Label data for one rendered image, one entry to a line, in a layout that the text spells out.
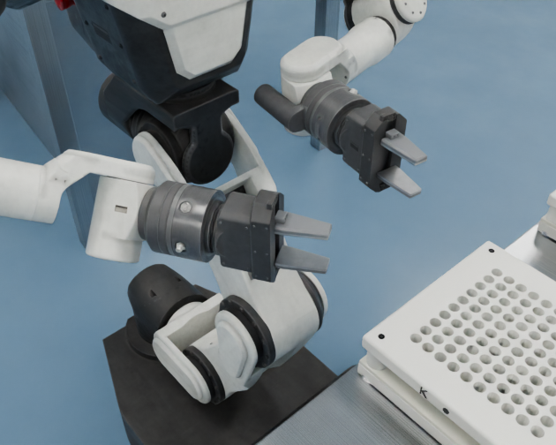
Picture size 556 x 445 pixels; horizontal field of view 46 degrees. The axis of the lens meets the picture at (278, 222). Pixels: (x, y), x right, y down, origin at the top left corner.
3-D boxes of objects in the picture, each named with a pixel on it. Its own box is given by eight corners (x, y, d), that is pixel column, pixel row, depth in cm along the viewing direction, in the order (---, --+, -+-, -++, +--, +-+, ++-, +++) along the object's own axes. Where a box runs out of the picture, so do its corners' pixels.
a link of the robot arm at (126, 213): (176, 179, 75) (86, 162, 78) (159, 273, 75) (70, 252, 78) (208, 188, 86) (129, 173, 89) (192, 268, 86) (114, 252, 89)
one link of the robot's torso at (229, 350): (164, 365, 153) (213, 299, 113) (232, 320, 163) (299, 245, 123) (202, 422, 151) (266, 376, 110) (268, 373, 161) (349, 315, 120)
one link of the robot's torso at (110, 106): (99, 131, 128) (81, 48, 116) (155, 108, 135) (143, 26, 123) (183, 201, 113) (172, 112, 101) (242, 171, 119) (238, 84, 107)
